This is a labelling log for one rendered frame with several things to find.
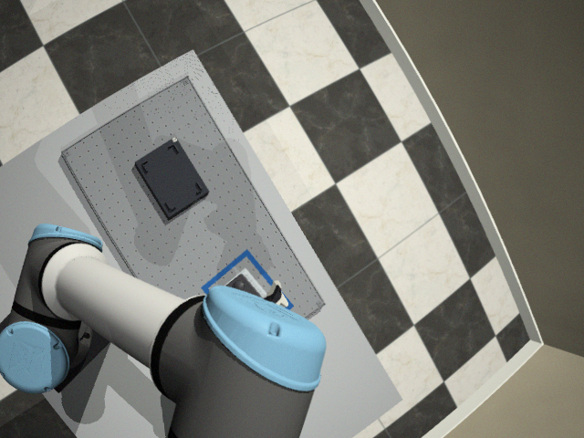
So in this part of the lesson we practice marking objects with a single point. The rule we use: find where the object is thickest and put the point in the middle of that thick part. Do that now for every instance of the blue tape rectangle outline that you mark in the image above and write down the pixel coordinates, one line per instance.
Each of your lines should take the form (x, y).
(234, 263)

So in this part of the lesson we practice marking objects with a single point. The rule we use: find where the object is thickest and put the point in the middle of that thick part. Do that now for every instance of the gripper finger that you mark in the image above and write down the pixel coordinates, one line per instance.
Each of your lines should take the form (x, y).
(276, 294)

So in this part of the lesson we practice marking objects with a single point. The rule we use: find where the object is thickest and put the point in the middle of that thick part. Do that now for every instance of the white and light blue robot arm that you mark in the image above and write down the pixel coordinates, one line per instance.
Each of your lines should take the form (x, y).
(236, 365)

